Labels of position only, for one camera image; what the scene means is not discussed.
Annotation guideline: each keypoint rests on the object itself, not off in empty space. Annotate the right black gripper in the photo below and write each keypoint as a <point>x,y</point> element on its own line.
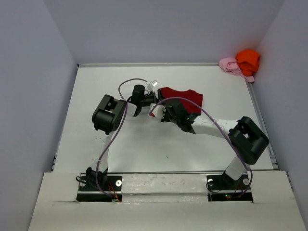
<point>165,118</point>

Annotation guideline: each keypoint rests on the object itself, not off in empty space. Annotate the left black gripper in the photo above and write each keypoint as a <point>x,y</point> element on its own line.
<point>153,97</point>

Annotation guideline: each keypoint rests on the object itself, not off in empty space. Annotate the dark red t shirt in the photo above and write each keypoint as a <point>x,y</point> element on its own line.
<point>191,95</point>

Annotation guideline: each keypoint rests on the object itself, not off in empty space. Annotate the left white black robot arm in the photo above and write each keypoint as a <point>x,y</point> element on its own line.
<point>108,118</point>

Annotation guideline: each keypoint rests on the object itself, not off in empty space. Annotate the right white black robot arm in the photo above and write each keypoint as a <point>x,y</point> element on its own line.
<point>244,136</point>

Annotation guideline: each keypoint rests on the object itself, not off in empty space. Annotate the pink t shirt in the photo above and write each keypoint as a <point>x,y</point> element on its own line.
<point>230,66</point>

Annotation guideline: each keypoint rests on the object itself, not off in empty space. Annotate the orange t shirt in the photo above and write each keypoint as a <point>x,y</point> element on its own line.
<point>248,61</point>

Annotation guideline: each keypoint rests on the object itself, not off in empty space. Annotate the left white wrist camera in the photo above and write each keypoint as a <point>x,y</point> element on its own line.
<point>152,86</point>

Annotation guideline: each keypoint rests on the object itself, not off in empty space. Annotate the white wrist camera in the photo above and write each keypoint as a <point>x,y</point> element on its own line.
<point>157,111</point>
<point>152,86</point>

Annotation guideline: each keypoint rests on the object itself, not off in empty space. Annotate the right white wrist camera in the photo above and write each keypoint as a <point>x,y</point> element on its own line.
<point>157,111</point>

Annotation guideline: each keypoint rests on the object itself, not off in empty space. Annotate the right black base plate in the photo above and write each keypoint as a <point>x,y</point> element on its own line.
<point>221,188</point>

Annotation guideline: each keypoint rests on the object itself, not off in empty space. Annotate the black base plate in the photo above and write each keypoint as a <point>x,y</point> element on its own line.
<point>89,192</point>
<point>221,188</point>

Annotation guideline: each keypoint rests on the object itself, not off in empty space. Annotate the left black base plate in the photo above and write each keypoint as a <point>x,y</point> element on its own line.
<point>89,192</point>

